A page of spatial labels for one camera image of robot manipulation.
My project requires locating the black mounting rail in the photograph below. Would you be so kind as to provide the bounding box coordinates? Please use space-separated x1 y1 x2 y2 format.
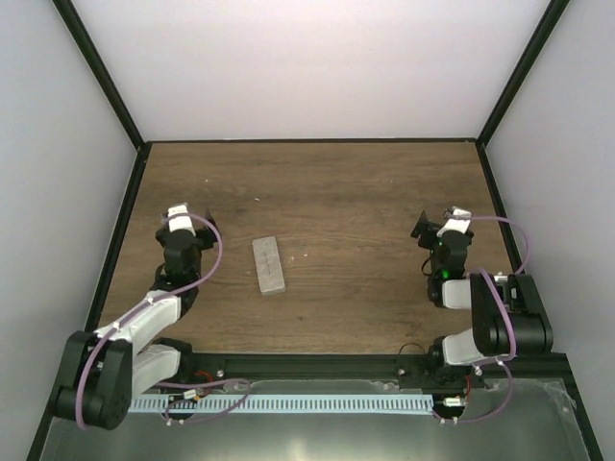
138 352 569 390

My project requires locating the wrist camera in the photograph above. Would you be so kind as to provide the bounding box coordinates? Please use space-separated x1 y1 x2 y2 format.
436 206 472 238
161 203 195 235

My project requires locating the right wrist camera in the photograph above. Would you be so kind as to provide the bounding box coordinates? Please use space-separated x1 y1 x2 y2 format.
436 206 472 238

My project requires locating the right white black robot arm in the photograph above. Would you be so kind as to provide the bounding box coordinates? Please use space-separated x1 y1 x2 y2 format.
410 206 554 387

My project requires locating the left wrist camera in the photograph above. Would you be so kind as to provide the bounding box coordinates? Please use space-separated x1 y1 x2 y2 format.
161 203 195 235

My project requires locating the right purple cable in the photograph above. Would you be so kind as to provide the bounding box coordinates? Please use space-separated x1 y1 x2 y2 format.
453 214 531 425

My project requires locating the metal front plate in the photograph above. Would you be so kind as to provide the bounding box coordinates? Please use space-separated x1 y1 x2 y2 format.
40 379 593 460

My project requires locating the black enclosure frame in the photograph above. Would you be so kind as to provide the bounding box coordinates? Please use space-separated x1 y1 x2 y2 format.
24 0 604 461

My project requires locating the light blue slotted cable duct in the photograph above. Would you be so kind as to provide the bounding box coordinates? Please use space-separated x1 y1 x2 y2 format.
129 394 433 416

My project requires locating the grey green glasses case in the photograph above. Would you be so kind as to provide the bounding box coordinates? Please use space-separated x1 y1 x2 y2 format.
252 236 286 296

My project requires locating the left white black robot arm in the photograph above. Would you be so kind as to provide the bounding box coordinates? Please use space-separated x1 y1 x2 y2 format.
48 204 223 430

